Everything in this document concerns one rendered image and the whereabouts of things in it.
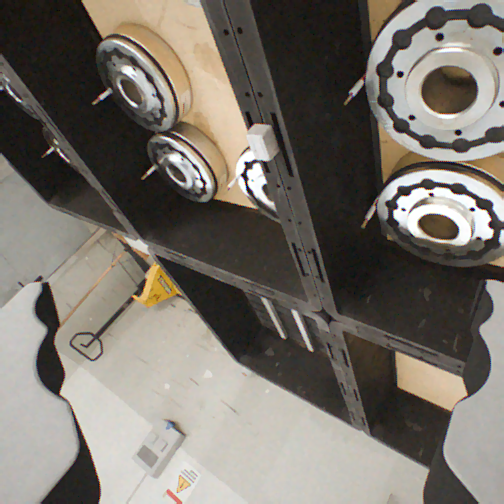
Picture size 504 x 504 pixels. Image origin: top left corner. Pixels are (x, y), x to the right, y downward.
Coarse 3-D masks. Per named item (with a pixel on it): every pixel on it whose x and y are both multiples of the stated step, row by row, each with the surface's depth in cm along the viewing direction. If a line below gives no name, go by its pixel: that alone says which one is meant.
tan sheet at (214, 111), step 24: (96, 0) 36; (120, 0) 34; (144, 0) 32; (168, 0) 31; (96, 24) 38; (120, 24) 36; (144, 24) 34; (168, 24) 33; (192, 24) 31; (192, 48) 33; (216, 48) 32; (192, 72) 36; (216, 72) 34; (192, 96) 38; (216, 96) 36; (192, 120) 42; (216, 120) 39; (240, 120) 37; (216, 144) 42; (240, 144) 40; (240, 192) 47
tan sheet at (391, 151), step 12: (372, 0) 22; (384, 0) 22; (396, 0) 21; (372, 12) 23; (384, 12) 22; (372, 24) 23; (372, 36) 24; (444, 72) 23; (456, 72) 23; (384, 132) 29; (384, 144) 30; (396, 144) 29; (384, 156) 30; (396, 156) 30; (384, 168) 31; (384, 180) 32
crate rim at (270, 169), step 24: (216, 0) 17; (216, 24) 18; (0, 48) 33; (240, 72) 19; (240, 96) 21; (48, 120) 39; (72, 144) 41; (264, 168) 24; (120, 216) 49; (288, 216) 27; (144, 240) 51; (288, 240) 29; (216, 264) 44; (264, 288) 40; (312, 288) 33
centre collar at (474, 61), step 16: (448, 48) 19; (464, 48) 18; (416, 64) 20; (432, 64) 20; (448, 64) 19; (464, 64) 19; (480, 64) 18; (416, 80) 21; (480, 80) 19; (496, 80) 19; (416, 96) 21; (480, 96) 19; (496, 96) 19; (416, 112) 22; (432, 112) 22; (448, 112) 21; (464, 112) 21; (480, 112) 20; (448, 128) 22
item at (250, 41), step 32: (224, 0) 17; (256, 0) 16; (256, 32) 17; (256, 64) 18; (256, 96) 20; (288, 128) 21; (288, 160) 23; (288, 192) 25; (320, 256) 28; (320, 288) 32; (352, 320) 34; (448, 352) 29
